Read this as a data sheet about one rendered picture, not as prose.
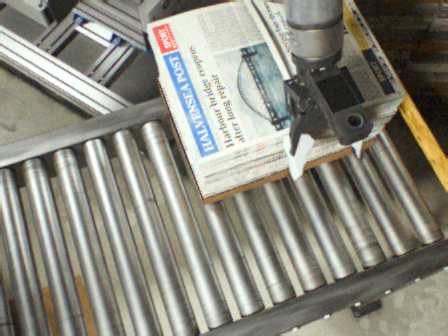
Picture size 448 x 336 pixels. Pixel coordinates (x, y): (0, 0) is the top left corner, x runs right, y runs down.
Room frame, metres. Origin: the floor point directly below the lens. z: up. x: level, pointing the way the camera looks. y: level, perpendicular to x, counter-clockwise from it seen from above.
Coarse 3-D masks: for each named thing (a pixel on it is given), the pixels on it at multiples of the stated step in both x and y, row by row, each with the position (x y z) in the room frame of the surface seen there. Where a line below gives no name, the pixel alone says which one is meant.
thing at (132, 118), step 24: (96, 120) 0.48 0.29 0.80; (120, 120) 0.49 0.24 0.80; (144, 120) 0.49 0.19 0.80; (168, 120) 0.51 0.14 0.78; (24, 144) 0.42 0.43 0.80; (48, 144) 0.42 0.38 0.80; (72, 144) 0.43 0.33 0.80; (144, 144) 0.48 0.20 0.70; (0, 168) 0.37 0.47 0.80; (48, 168) 0.40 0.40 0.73
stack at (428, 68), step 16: (368, 16) 1.02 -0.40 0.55; (384, 16) 1.02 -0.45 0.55; (400, 16) 1.02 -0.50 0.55; (416, 16) 1.03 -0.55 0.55; (432, 16) 1.03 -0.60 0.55; (384, 32) 1.03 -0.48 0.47; (400, 32) 1.03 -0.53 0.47; (416, 32) 1.03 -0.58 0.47; (432, 32) 1.03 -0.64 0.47; (400, 64) 1.03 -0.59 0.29; (416, 64) 1.03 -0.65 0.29; (432, 64) 1.04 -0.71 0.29; (400, 80) 1.03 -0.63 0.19; (416, 80) 1.03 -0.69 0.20; (432, 80) 1.03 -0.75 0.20
